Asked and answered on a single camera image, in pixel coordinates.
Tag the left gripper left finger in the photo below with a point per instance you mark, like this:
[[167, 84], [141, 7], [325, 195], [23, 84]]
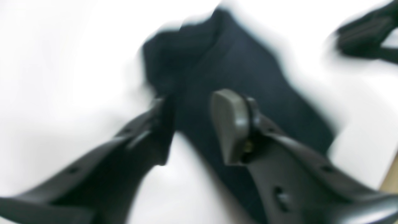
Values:
[[99, 187]]

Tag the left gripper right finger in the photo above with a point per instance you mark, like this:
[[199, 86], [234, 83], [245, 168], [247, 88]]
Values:
[[296, 184]]

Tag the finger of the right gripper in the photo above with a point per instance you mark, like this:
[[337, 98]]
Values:
[[363, 37]]

